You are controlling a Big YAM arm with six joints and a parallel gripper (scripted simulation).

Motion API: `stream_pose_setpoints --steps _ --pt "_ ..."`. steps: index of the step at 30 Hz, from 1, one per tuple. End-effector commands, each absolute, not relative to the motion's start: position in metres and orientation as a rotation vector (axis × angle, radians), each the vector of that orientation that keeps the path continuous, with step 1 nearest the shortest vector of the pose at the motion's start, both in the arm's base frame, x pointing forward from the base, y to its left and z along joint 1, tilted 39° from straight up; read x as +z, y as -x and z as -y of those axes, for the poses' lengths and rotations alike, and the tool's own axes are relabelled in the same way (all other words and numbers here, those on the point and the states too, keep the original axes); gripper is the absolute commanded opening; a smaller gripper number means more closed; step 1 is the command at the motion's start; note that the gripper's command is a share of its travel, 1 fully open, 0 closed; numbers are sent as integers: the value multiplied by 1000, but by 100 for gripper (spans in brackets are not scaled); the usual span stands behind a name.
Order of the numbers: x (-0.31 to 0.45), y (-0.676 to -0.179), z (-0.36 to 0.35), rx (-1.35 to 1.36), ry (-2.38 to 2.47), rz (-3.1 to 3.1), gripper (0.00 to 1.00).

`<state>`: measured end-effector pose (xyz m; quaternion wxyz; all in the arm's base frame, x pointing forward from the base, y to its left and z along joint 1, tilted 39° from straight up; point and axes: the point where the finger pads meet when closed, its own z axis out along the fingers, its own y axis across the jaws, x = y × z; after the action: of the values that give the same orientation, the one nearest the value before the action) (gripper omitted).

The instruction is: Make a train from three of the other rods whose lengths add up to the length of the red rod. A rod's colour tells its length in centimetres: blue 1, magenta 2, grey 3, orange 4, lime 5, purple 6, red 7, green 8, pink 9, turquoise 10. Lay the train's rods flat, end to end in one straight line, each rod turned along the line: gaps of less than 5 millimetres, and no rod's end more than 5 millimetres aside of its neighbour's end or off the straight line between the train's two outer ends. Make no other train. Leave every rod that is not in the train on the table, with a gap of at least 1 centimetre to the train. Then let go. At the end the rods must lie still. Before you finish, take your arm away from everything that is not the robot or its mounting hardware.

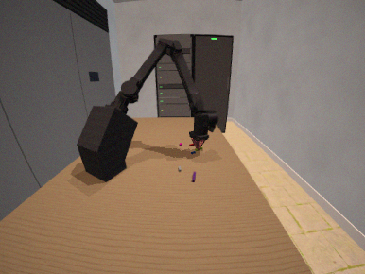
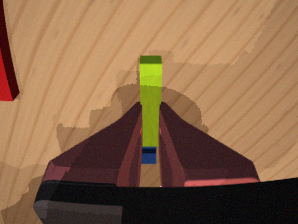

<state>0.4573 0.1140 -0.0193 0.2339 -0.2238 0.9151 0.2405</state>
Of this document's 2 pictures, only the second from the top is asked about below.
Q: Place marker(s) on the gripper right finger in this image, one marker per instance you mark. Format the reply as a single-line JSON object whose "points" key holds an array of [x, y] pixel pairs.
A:
{"points": [[196, 158]]}

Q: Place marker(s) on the red rod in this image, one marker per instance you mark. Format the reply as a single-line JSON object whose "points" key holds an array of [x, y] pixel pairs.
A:
{"points": [[8, 84]]}

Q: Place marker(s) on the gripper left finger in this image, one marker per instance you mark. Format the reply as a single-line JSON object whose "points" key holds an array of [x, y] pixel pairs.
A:
{"points": [[109, 156]]}

